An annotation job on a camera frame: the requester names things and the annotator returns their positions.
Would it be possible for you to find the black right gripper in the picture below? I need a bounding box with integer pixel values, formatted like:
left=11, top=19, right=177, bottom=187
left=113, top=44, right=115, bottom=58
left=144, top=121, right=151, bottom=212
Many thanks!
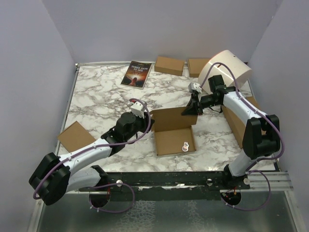
left=182, top=94, right=220, bottom=116

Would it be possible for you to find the cardboard box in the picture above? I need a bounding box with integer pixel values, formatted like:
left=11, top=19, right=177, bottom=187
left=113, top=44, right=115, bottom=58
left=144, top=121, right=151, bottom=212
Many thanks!
left=154, top=57, right=184, bottom=76
left=188, top=58, right=210, bottom=78
left=222, top=92, right=260, bottom=148
left=150, top=107, right=197, bottom=156
left=57, top=121, right=96, bottom=152

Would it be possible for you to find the small cartoon figure eraser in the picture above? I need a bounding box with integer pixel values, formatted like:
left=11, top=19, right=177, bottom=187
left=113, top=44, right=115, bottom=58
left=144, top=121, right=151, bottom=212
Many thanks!
left=182, top=142, right=189, bottom=152

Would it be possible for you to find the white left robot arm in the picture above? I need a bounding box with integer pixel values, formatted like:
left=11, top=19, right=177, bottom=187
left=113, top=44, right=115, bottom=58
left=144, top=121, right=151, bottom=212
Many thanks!
left=28, top=113, right=155, bottom=205

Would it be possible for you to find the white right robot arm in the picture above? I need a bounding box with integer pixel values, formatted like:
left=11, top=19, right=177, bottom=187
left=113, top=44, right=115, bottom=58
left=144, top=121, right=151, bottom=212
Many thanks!
left=182, top=75, right=281, bottom=189

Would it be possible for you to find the Three Days To See book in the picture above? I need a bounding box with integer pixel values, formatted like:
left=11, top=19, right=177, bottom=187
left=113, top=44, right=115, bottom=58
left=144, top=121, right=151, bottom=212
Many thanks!
left=121, top=61, right=152, bottom=89

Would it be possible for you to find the white cylindrical drum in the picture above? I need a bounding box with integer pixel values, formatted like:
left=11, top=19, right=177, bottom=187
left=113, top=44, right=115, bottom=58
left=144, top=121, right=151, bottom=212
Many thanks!
left=197, top=50, right=253, bottom=94

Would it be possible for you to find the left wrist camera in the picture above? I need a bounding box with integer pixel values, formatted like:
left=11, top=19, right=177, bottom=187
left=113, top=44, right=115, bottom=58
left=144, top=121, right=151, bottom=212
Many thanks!
left=130, top=100, right=147, bottom=118

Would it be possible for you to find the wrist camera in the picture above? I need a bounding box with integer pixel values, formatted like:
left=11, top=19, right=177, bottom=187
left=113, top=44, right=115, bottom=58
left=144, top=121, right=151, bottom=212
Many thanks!
left=130, top=100, right=147, bottom=118
left=188, top=83, right=202, bottom=93

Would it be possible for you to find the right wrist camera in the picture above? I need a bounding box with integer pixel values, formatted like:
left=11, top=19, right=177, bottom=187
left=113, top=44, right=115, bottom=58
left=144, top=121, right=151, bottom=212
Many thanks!
left=188, top=83, right=202, bottom=93

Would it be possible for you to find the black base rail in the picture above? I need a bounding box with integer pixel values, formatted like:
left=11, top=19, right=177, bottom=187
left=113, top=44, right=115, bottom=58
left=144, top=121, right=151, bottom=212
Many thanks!
left=79, top=170, right=252, bottom=203

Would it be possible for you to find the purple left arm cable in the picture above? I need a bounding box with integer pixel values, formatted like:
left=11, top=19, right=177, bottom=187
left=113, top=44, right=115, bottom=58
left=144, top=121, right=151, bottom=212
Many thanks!
left=33, top=98, right=153, bottom=213

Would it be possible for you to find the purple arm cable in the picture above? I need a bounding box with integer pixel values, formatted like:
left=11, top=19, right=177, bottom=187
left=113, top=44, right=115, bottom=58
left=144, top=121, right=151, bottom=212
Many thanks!
left=33, top=98, right=153, bottom=213
left=199, top=63, right=285, bottom=211

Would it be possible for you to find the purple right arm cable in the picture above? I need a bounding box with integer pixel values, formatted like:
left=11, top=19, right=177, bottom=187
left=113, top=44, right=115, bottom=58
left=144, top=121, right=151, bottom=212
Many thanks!
left=199, top=63, right=285, bottom=211

